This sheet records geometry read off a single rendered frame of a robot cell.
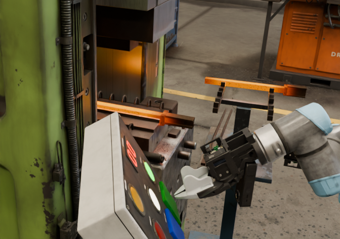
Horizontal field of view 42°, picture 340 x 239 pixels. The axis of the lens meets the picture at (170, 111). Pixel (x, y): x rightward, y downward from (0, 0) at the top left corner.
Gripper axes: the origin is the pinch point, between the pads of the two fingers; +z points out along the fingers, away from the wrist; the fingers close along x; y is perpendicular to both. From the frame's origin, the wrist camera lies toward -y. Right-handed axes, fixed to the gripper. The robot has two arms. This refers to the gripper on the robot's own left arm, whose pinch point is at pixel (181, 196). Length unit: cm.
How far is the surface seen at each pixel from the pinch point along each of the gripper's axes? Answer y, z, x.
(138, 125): 0.1, 7.1, -42.7
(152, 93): -8, 2, -81
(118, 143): 22.3, 3.5, 7.6
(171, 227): 3.7, 2.7, 12.4
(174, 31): -109, -24, -474
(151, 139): -3.6, 5.1, -37.5
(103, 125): 22.4, 6.6, -3.1
